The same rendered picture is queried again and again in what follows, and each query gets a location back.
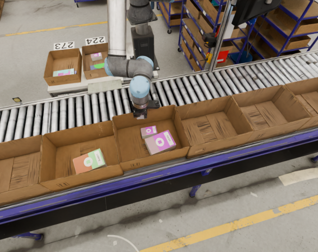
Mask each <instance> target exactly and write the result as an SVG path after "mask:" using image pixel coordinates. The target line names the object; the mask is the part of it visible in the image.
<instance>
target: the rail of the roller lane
mask: <svg viewBox="0 0 318 252"><path fill-rule="evenodd" d="M313 53H315V54H316V53H318V49H317V50H311V51H306V52H300V53H295V54H289V55H284V56H278V57H273V58H267V59H262V60H256V61H251V62H245V63H240V64H234V65H229V66H223V67H218V68H214V70H213V71H211V72H212V73H213V75H214V72H215V71H218V72H219V73H220V71H221V70H225V72H226V70H227V69H231V71H232V69H233V68H237V69H238V68H239V67H243V68H244V67H245V66H249V67H250V65H252V64H254V65H256V64H258V63H260V64H262V63H263V62H266V63H267V62H269V61H271V62H273V61H275V60H277V61H279V60H280V59H283V60H284V59H286V58H288V59H289V58H291V57H294V58H295V57H296V56H299V57H300V56H302V55H304V56H306V55H307V54H310V55H311V54H313ZM209 72H210V71H209V70H208V69H207V70H202V71H196V72H190V73H185V74H179V75H174V76H168V77H165V78H157V79H152V80H151V83H153V84H154V86H155V88H156V82H160V83H161V86H162V87H163V81H167V82H168V85H170V83H169V80H171V79H173V80H174V82H175V84H177V83H176V79H177V78H180V79H181V81H182V78H183V77H187V79H188V81H189V82H190V80H189V76H193V77H194V79H195V76H196V75H200V77H201V75H202V74H204V73H205V74H206V75H207V77H208V73H209ZM201 78H202V77H201ZM208 78H209V77H208ZM195 80H196V79H195ZM182 83H183V81H182ZM129 87H130V84H124V85H122V88H125V89H126V92H127V93H129V92H128V88H129ZM114 90H115V89H113V90H109V91H111V92H112V96H114ZM116 90H119V94H120V95H121V88H120V89H116ZM107 91H108V90H106V91H99V92H92V93H88V91H85V92H80V93H74V94H69V95H65V96H58V97H52V98H47V99H41V100H36V101H30V102H25V103H23V105H20V104H14V105H9V106H3V107H0V112H1V113H3V110H8V111H10V112H11V109H13V108H15V109H18V113H19V110H20V107H26V108H27V111H28V106H30V105H32V106H35V110H36V105H37V104H42V105H43V109H44V105H45V103H46V102H49V103H51V104H53V101H58V102H59V106H60V103H61V100H62V99H64V100H66V101H67V105H68V99H69V98H73V99H74V103H76V97H82V101H83V102H84V96H85V95H88V96H89V98H90V100H92V97H91V95H92V94H97V98H98V99H99V93H100V92H103V93H104V96H105V97H107V95H106V92H107ZM27 111H26V112H27Z"/></svg>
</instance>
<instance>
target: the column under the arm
mask: <svg viewBox="0 0 318 252"><path fill-rule="evenodd" d="M130 30H131V38H132V46H133V54H134V55H133V56H129V57H130V60H136V59H137V58H138V57H140V56H145V57H148V58H150V59H151V60H152V62H153V71H158V70H160V68H159V65H158V62H157V58H156V55H155V47H154V34H153V31H152V28H151V26H150V25H148V32H147V33H146V34H137V33H136V27H131V28H130Z"/></svg>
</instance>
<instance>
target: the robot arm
mask: <svg viewBox="0 0 318 252"><path fill-rule="evenodd" d="M150 2H163V3H173V2H174V0H129V4H130V5H129V10H128V16H129V17H130V18H131V19H132V20H134V21H145V20H148V19H150V18H151V17H152V16H153V10H152V8H151V5H150ZM107 26H108V57H106V58H105V60H104V69H105V72H106V74H107V75H108V76H112V77H122V78H131V79H132V80H131V82H130V85H129V90H130V93H131V100H132V101H130V102H131V108H132V112H133V117H134V118H136V119H147V114H148V112H147V109H158V108H159V107H160V103H159V101H158V100H149V93H150V86H151V80H152V74H153V70H154V63H153V61H152V60H151V59H150V58H148V57H146V56H139V57H138V58H137V59H136V60H134V59H127V54H126V37H127V0H107Z"/></svg>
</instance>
